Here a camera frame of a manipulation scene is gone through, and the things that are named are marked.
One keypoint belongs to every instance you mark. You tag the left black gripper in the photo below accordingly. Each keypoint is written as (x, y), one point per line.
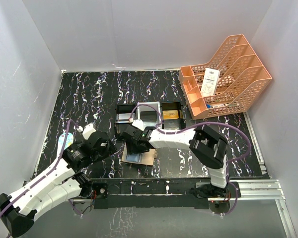
(107, 146)

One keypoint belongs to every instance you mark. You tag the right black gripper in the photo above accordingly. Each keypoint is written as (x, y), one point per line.
(128, 138)

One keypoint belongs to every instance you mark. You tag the beige leather card holder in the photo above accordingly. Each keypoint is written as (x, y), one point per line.
(146, 158)

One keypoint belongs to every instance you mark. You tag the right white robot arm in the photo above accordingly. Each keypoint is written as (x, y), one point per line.
(206, 144)

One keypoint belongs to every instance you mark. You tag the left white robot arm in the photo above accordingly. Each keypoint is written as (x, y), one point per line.
(60, 182)

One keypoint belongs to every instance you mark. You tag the silver card in left tray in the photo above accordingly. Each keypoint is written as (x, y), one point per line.
(124, 118)

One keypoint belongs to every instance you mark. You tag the black card in white tray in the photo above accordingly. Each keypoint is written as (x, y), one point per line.
(149, 116)

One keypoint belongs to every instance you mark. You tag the gold card in right tray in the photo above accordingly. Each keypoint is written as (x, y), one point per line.
(170, 114)

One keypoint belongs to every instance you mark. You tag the left black tray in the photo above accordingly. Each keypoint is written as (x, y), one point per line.
(120, 109)

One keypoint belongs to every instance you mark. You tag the black tray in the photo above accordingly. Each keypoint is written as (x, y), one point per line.
(120, 109)
(173, 124)

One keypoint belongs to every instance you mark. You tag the right black tray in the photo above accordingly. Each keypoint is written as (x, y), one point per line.
(173, 124)

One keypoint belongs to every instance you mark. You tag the black front base bar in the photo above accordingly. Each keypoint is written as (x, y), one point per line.
(163, 192)

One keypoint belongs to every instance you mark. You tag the white paper receipt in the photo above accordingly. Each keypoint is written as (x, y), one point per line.
(209, 82)

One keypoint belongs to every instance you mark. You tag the orange plastic file organizer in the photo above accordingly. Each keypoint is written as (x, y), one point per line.
(242, 79)

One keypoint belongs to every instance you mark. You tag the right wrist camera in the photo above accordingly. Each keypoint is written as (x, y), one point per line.
(138, 123)

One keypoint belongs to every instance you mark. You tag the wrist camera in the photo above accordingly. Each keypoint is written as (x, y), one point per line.
(138, 123)
(86, 131)

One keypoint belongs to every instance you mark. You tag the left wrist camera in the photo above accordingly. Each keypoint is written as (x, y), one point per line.
(86, 131)

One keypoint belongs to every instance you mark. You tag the aluminium frame rail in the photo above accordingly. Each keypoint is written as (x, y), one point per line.
(260, 212)

